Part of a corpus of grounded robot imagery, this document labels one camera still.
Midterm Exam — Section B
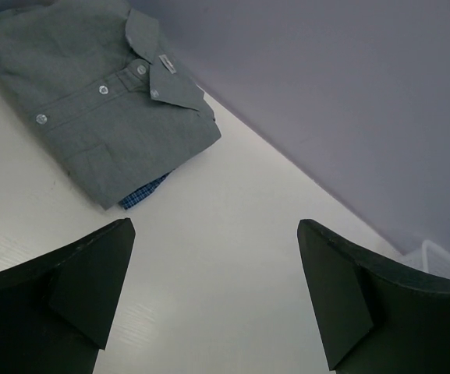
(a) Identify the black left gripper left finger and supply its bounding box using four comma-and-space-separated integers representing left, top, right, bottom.
0, 218, 136, 373

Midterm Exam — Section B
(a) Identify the white plastic mesh basket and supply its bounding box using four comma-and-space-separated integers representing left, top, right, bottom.
399, 240, 450, 280

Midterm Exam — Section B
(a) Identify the folded grey button shirt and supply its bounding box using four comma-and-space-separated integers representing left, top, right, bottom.
0, 1, 221, 209

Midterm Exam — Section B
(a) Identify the folded blue plaid shirt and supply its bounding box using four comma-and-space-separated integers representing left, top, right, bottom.
119, 172, 171, 210

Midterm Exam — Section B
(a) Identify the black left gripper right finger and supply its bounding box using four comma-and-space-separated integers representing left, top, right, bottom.
297, 219, 450, 373

